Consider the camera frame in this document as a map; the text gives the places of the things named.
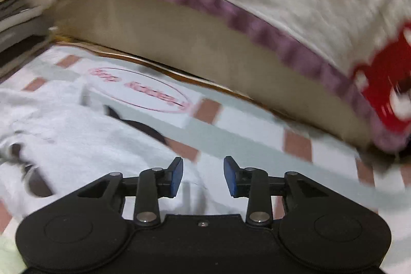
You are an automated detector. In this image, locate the light grey cat-face t-shirt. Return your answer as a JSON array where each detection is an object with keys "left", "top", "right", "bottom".
[{"left": 0, "top": 81, "right": 213, "bottom": 223}]

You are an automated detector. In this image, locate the checkered pastel floor rug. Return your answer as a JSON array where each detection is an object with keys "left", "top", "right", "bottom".
[{"left": 1, "top": 44, "right": 410, "bottom": 273}]

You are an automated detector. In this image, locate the beige bed base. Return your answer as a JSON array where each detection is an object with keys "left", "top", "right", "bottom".
[{"left": 52, "top": 0, "right": 371, "bottom": 147}]

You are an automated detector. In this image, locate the light green garment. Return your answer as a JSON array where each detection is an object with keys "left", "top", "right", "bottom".
[{"left": 0, "top": 236, "right": 26, "bottom": 274}]

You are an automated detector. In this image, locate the black folded garment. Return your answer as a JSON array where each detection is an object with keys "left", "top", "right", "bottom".
[{"left": 1, "top": 36, "right": 52, "bottom": 80}]

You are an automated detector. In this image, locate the grey fleece folded garment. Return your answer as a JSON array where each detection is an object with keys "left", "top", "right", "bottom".
[{"left": 0, "top": 16, "right": 51, "bottom": 52}]

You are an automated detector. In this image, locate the cream ribbed folded garment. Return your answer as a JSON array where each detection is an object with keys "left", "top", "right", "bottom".
[{"left": 1, "top": 0, "right": 55, "bottom": 32}]

